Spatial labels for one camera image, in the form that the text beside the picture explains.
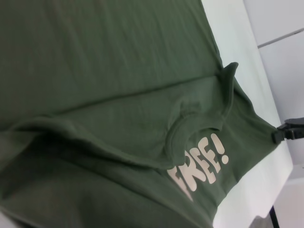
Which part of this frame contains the dark green shirt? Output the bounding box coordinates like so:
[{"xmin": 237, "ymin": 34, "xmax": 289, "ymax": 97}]
[{"xmin": 0, "ymin": 0, "xmax": 278, "ymax": 228}]

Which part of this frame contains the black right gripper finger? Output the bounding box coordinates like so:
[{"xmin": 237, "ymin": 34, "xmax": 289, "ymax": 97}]
[
  {"xmin": 271, "ymin": 128, "xmax": 304, "ymax": 145},
  {"xmin": 276, "ymin": 117, "xmax": 304, "ymax": 131}
]

